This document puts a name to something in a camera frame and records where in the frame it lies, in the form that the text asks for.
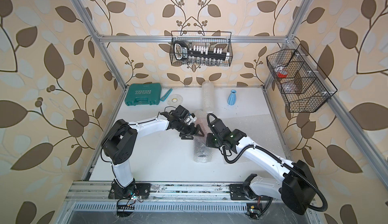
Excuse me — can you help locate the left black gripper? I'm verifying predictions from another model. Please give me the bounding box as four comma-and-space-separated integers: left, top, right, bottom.
175, 120, 206, 139

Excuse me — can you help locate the bubble dark cylinder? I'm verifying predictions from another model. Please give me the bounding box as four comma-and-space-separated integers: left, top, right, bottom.
193, 110, 213, 163

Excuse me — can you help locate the light blue ribbed vase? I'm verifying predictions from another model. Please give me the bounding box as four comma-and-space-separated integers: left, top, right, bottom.
227, 89, 236, 106

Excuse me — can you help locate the clear bubble wrap sheet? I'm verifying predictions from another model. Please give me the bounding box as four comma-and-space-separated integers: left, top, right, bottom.
222, 114, 286, 158

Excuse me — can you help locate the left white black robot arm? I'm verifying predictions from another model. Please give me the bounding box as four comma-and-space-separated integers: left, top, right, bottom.
102, 105, 205, 190

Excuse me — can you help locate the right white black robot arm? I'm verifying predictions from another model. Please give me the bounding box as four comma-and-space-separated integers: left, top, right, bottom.
207, 114, 328, 215

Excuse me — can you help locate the bubble wrapped clear cylinder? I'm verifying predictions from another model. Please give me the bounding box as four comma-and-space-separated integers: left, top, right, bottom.
202, 81, 215, 113

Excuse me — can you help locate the silver compact disc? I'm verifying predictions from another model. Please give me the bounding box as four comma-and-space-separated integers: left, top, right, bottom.
166, 94, 183, 107

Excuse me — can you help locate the green plastic tool case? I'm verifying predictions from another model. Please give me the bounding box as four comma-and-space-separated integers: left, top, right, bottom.
124, 83, 162, 106

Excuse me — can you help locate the black socket bit holder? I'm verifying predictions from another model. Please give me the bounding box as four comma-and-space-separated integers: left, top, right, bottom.
172, 41, 232, 60

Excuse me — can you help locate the red item in basket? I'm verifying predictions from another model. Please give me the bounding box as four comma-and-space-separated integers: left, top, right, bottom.
274, 66, 289, 79

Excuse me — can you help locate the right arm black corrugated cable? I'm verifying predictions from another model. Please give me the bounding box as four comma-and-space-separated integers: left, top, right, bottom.
207, 112, 328, 219

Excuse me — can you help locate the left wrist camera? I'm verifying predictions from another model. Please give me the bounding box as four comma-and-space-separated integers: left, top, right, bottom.
173, 105, 197, 125

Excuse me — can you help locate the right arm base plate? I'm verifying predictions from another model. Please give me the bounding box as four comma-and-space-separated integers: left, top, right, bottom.
229, 184, 259, 201

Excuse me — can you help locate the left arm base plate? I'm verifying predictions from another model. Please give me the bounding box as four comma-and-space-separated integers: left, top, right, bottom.
108, 182, 151, 200

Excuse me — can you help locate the back black wire basket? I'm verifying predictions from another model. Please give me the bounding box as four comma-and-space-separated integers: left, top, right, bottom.
169, 30, 233, 67

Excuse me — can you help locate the black wire basket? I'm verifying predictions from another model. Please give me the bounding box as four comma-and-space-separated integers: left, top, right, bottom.
266, 44, 337, 113
169, 30, 233, 67

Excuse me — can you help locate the right black wire basket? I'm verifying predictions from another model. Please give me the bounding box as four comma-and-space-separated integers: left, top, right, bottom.
266, 44, 337, 113

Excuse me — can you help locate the aluminium front rail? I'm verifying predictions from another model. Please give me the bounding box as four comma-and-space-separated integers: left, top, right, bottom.
64, 181, 270, 214

